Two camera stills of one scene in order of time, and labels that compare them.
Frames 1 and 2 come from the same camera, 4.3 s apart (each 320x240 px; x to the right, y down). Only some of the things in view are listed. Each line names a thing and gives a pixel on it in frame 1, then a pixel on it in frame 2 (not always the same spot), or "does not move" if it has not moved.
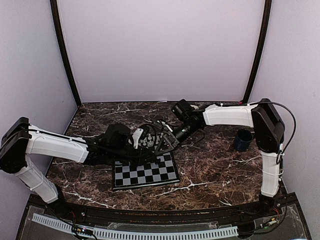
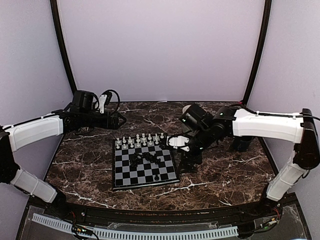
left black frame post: (56, 11) does not move
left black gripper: (142, 154) → (113, 125)
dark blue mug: (243, 138) does not move
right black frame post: (255, 71) does not move
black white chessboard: (126, 176) does not move
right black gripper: (167, 150) → (190, 167)
